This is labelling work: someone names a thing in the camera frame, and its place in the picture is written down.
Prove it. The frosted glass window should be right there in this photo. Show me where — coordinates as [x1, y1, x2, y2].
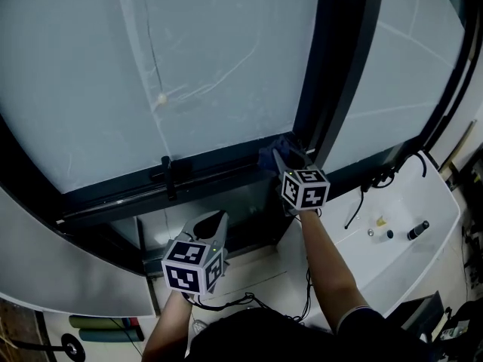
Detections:
[316, 0, 483, 188]
[0, 0, 343, 228]

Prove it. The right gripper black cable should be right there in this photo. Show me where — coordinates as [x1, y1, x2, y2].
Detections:
[300, 209, 321, 322]

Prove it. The person's right forearm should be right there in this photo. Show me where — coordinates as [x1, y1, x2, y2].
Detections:
[298, 207, 373, 333]

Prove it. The grey metal panel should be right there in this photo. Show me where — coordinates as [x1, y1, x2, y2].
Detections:
[136, 177, 288, 263]

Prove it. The teal rolled mat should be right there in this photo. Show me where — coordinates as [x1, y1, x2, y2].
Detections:
[78, 328, 146, 343]

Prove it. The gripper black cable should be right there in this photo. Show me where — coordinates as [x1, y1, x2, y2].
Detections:
[300, 209, 321, 322]
[180, 291, 265, 313]

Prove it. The person's left forearm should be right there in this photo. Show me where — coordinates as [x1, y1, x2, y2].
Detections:
[141, 289, 198, 362]

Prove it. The black window handle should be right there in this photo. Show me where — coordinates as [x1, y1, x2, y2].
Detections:
[150, 155, 192, 202]

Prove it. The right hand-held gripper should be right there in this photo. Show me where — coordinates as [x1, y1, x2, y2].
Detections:
[271, 144, 331, 218]

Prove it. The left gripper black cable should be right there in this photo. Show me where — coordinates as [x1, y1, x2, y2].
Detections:
[180, 291, 265, 313]

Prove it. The white pull cord with bead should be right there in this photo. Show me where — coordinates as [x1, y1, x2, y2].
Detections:
[141, 0, 169, 106]

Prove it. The black metal window frame bar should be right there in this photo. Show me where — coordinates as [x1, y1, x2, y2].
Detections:
[52, 136, 318, 228]

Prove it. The green rolled mat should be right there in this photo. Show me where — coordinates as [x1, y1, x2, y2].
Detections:
[69, 314, 141, 330]

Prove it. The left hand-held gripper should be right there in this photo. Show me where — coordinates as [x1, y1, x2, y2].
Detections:
[161, 209, 230, 296]

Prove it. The person's black shirt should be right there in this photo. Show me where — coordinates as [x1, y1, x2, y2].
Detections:
[186, 304, 433, 362]

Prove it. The black cable on ledge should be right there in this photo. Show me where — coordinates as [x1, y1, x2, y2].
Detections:
[344, 152, 428, 230]

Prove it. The black panel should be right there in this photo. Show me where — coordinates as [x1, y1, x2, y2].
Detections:
[384, 290, 448, 342]

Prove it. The blue cloth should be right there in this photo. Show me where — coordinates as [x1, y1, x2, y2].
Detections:
[257, 134, 299, 171]

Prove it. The black cylinder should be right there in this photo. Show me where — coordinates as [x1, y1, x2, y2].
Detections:
[406, 219, 431, 242]

